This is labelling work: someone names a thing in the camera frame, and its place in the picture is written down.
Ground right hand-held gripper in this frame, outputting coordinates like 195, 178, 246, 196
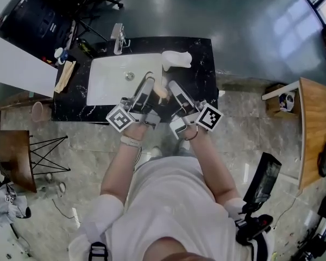
168, 80, 224, 140

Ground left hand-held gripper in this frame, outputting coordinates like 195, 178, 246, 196
105, 76, 161, 133

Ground beige cylindrical object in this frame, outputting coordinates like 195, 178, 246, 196
152, 83, 170, 100

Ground white plastic piece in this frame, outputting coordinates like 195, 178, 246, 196
161, 50, 193, 72

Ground person's right forearm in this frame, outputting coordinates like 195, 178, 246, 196
183, 125, 242, 209

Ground person's left forearm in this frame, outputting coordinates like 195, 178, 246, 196
100, 122, 150, 204

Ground black marble vanity counter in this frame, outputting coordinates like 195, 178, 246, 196
51, 36, 219, 123

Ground white sink basin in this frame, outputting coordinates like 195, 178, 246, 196
86, 53, 164, 107

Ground black wrist band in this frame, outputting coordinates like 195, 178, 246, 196
184, 126, 199, 141

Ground beige wristwatch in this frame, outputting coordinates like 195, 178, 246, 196
120, 135, 142, 147

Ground person's grey trousers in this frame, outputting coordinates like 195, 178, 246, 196
149, 145, 196, 163

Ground chrome faucet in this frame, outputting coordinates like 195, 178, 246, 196
110, 23, 131, 55

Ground yellow-green object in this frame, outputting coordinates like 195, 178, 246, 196
78, 38, 93, 54

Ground black tripod stand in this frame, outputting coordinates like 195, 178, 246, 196
72, 9, 110, 42

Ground blue and white mug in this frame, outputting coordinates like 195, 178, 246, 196
54, 47, 70, 65

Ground cardboard box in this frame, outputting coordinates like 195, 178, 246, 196
265, 83, 301, 117

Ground white and blue cloth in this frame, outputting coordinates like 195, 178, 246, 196
278, 91, 296, 112

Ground person's white shirt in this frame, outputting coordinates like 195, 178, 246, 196
69, 156, 275, 261

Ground small black monitor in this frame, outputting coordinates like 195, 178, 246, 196
243, 152, 283, 207

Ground white panel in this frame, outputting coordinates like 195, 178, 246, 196
0, 33, 59, 99

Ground wooden desk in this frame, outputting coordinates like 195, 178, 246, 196
261, 77, 326, 190

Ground wooden side table black legs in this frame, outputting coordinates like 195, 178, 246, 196
0, 130, 72, 194

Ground thin cable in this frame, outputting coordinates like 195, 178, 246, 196
132, 146, 143, 171

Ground black hip mount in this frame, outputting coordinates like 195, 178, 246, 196
235, 205, 274, 246

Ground black harness strap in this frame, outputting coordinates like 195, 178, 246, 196
87, 241, 110, 261

